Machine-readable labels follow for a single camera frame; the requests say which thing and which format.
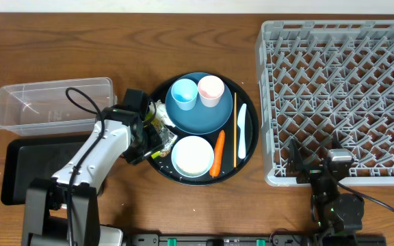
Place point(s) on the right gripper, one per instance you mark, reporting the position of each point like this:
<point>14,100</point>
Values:
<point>296,164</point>

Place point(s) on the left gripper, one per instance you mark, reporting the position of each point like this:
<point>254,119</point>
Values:
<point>136,156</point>

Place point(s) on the yellow foil snack wrapper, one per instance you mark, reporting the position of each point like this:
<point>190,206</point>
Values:
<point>167,136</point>

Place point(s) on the white tissue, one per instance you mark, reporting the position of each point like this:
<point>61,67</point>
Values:
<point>161,113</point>

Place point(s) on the light blue bowl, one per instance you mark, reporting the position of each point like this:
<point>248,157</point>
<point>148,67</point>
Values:
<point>192,156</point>

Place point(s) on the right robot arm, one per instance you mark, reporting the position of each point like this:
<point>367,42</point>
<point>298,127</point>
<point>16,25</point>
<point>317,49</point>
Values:
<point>339,215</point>

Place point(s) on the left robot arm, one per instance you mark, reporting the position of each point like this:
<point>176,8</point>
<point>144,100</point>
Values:
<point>64,210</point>

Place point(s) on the grey plastic dishwasher rack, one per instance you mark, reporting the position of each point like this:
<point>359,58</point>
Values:
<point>324,80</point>

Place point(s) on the brown patterned cookie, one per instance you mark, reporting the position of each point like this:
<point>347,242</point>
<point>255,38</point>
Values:
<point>164,153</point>

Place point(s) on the dark blue plate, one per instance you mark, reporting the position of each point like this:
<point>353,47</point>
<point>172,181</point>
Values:
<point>200,120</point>

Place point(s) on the light blue cup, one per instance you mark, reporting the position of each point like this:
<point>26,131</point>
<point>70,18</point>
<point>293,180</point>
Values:
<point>184,93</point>

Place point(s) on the round black serving tray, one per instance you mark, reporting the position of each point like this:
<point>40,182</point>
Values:
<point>164,165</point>

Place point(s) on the orange carrot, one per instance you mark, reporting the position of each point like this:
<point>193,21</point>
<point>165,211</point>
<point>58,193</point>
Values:
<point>218,152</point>

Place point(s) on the white plastic knife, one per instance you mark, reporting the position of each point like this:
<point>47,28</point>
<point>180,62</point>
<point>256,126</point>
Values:
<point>241,118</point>

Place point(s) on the pink cup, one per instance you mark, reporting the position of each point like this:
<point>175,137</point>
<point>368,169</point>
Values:
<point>210,89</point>

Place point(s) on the wooden chopstick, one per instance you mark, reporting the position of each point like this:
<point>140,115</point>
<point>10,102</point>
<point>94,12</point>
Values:
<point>235,131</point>

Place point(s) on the clear plastic bin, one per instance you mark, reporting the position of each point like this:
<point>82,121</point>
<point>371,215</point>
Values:
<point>42,108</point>

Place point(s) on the black rectangular tray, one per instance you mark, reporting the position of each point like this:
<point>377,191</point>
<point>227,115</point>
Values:
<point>35,157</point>

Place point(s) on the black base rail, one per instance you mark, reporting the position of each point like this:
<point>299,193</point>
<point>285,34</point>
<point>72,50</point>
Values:
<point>272,240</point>

